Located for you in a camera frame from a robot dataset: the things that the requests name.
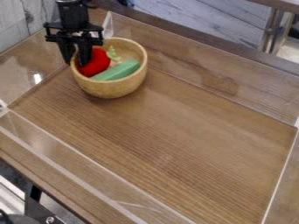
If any black table leg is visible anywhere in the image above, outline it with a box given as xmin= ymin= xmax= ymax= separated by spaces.
xmin=30 ymin=185 xmax=43 ymax=202

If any clear acrylic tray wall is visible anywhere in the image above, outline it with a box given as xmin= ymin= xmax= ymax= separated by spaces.
xmin=0 ymin=101 xmax=195 ymax=224

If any metal frame in background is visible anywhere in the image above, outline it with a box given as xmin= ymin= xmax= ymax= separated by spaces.
xmin=262 ymin=8 xmax=296 ymax=55

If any wooden bowl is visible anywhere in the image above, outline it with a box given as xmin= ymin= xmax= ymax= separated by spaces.
xmin=70 ymin=38 xmax=149 ymax=99

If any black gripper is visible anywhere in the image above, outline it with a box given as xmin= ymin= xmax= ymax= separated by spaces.
xmin=43 ymin=0 xmax=105 ymax=67

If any black cable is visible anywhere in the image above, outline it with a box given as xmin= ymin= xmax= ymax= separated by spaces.
xmin=0 ymin=208 xmax=15 ymax=224

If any green rectangular block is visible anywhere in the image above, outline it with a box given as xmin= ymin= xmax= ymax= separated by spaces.
xmin=91 ymin=59 xmax=141 ymax=81

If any red fruit with green leaf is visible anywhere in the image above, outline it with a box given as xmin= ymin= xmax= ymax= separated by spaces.
xmin=78 ymin=45 xmax=122 ymax=78

